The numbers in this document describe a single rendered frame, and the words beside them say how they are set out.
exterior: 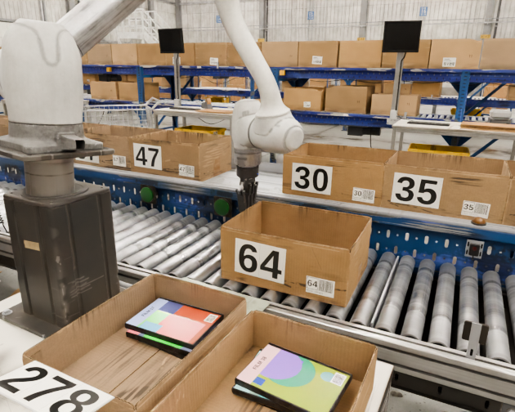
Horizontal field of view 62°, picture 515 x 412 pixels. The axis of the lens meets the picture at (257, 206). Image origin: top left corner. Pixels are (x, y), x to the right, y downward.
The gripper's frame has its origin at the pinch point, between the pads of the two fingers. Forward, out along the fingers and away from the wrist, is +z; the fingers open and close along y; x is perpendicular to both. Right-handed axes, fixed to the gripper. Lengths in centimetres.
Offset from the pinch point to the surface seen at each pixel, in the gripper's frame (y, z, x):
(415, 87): -896, -12, -43
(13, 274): -41, 85, -200
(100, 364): 69, 10, 0
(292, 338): 49, 5, 36
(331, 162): -28.7, -17.9, 20.5
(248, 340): 51, 7, 26
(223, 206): -21.0, 3.6, -21.7
